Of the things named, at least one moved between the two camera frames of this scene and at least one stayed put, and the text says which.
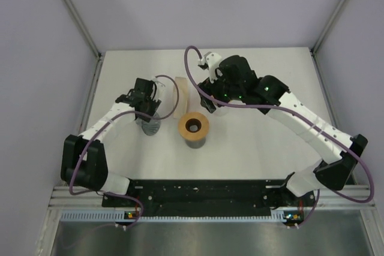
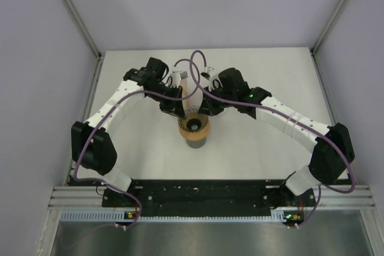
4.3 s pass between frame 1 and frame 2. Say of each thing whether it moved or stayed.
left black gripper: moved
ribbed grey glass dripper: moved
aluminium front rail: stayed
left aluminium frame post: stayed
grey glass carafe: stayed
